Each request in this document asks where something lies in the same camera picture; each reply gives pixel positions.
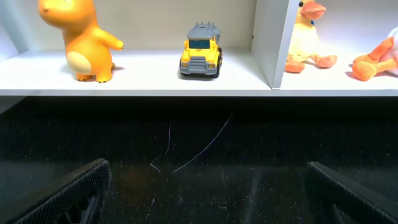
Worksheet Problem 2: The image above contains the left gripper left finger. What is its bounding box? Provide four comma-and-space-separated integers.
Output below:
0, 157, 112, 224

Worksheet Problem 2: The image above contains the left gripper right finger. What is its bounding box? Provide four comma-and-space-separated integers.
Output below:
306, 161, 398, 224

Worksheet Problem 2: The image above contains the white plush duck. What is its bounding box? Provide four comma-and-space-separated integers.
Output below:
351, 27, 398, 82

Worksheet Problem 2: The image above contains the white shelf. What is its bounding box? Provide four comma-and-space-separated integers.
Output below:
0, 0, 398, 97

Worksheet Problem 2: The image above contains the orange dinosaur toy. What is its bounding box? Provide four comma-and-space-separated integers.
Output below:
37, 0, 124, 83

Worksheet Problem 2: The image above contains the yellow plush duck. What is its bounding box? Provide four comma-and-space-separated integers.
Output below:
284, 0, 338, 74

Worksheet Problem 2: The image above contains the grey and yellow toy truck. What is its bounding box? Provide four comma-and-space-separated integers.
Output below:
178, 21, 223, 78

